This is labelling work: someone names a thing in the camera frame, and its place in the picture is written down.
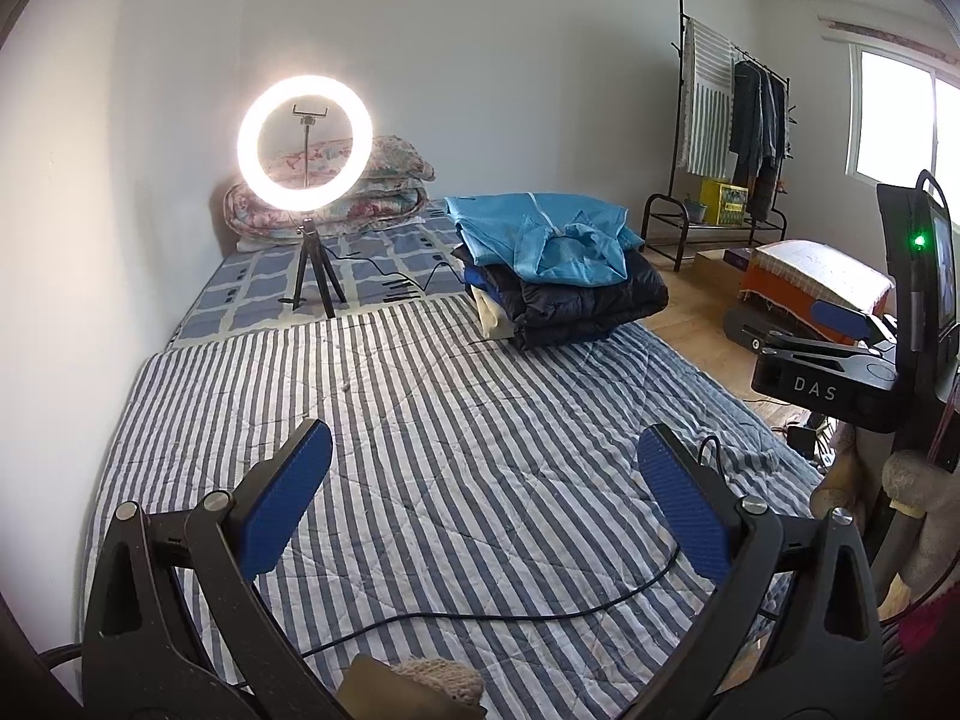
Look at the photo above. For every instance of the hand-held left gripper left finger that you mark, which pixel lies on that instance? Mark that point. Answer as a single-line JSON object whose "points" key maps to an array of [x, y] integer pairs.
{"points": [[289, 495]]}

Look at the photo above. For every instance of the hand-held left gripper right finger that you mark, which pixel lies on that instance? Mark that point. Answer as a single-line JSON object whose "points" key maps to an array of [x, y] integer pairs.
{"points": [[686, 510]]}

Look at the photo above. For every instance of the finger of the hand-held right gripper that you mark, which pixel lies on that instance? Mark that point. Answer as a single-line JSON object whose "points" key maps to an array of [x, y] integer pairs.
{"points": [[817, 351], [844, 319]]}

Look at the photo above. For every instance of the light blue work coat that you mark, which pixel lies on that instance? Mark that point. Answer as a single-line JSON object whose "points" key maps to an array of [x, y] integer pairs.
{"points": [[525, 232]]}

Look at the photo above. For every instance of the dark hanging clothes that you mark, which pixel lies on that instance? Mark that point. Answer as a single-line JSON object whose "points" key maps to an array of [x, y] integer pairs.
{"points": [[750, 120]]}

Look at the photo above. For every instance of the black clothes rack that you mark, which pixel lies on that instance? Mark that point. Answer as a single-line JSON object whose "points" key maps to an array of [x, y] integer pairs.
{"points": [[679, 75]]}

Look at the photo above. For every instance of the person's right hand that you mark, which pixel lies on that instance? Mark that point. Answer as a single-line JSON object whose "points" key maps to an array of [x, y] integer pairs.
{"points": [[922, 495]]}

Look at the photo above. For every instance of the person's left hand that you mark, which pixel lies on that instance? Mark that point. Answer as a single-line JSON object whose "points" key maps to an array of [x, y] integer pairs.
{"points": [[442, 679]]}

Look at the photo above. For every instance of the black power adapter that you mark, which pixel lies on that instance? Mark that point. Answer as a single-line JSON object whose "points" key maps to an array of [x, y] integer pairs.
{"points": [[804, 439]]}

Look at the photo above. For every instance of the patterned cloth cover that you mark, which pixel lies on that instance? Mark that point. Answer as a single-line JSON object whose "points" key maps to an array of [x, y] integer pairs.
{"points": [[817, 270]]}

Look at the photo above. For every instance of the cardboard box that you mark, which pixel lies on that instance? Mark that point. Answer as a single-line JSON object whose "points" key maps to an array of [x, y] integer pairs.
{"points": [[712, 270]]}

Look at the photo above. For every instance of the yellow crate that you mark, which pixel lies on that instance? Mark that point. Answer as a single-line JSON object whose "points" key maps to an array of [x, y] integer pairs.
{"points": [[724, 202]]}

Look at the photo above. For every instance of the blue white striped blanket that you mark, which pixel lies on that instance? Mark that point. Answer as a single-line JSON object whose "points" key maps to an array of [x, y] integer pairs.
{"points": [[450, 427]]}

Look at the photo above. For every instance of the window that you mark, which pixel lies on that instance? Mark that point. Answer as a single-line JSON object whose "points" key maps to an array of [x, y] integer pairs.
{"points": [[892, 120]]}

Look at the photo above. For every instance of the blue checked bed sheet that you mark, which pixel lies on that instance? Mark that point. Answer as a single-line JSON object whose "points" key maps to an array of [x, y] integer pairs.
{"points": [[247, 292]]}

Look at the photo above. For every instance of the dark navy puffer jacket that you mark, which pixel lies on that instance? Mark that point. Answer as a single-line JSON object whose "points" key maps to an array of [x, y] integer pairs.
{"points": [[585, 300]]}

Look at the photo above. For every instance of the striped hanging cloth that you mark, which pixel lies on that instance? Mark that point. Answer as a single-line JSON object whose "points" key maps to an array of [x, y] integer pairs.
{"points": [[709, 112]]}

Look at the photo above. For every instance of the black tripod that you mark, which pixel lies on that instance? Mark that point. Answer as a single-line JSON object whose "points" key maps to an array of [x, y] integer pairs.
{"points": [[307, 232]]}

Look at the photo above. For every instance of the cream garment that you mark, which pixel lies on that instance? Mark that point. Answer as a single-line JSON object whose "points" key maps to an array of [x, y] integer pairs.
{"points": [[491, 315]]}

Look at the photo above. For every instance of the royal blue garment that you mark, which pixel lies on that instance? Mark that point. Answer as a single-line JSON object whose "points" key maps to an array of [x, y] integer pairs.
{"points": [[475, 289]]}

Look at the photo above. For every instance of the folded floral quilt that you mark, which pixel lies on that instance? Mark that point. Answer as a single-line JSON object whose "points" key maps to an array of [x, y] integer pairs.
{"points": [[390, 180]]}

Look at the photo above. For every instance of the black phone holder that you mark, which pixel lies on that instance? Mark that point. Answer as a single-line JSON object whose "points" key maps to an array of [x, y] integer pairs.
{"points": [[310, 114]]}

